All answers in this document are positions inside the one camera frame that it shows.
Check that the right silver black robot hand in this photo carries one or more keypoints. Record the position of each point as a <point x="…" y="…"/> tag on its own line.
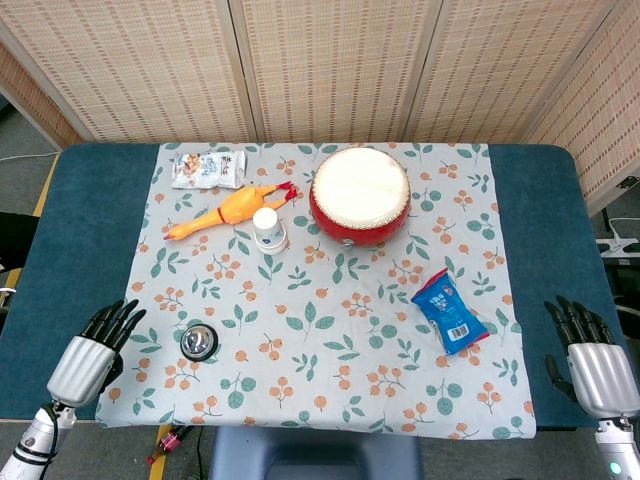
<point x="597" y="367"/>

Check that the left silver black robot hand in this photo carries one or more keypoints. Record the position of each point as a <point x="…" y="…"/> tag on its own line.
<point x="84" y="361"/>

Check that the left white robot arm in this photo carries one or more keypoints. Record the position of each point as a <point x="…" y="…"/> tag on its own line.
<point x="35" y="440"/>

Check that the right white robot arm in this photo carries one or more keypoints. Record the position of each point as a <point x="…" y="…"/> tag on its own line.
<point x="617" y="447"/>

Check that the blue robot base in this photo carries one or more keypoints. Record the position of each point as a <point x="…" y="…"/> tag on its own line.
<point x="315" y="455"/>

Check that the silver call bell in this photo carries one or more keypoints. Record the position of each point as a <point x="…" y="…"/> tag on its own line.
<point x="199" y="342"/>

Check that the blue snack packet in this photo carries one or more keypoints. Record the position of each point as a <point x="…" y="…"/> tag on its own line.
<point x="449" y="312"/>

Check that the yellow rubber chicken toy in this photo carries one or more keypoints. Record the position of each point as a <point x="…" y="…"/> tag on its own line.
<point x="227" y="211"/>

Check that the white paper cup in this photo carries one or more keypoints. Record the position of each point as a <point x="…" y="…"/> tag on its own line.
<point x="269" y="231"/>

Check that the white snack packet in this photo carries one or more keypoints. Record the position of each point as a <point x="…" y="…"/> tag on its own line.
<point x="209" y="170"/>

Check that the floral patterned tablecloth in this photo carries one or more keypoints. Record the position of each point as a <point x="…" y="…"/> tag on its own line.
<point x="320" y="300"/>

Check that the red drum white skin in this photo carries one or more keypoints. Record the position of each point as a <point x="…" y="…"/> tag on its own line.
<point x="361" y="196"/>

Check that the woven folding screen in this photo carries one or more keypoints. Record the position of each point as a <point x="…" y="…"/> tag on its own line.
<point x="320" y="70"/>

